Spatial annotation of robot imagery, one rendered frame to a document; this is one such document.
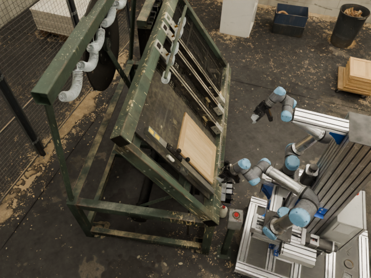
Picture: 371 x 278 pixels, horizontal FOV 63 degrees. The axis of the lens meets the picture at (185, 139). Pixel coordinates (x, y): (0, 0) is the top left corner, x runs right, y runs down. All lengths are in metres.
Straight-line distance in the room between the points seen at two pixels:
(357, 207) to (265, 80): 3.20
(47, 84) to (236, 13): 4.74
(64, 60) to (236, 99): 3.37
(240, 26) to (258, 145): 2.72
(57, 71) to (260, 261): 2.56
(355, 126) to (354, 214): 0.87
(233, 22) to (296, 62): 1.40
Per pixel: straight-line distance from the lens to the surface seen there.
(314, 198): 2.08
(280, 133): 4.62
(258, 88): 5.22
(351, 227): 2.65
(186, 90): 2.84
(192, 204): 2.50
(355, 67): 5.57
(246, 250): 3.37
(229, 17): 6.24
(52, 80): 1.93
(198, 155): 2.76
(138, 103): 2.13
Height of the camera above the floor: 3.35
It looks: 51 degrees down
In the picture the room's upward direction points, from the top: 1 degrees clockwise
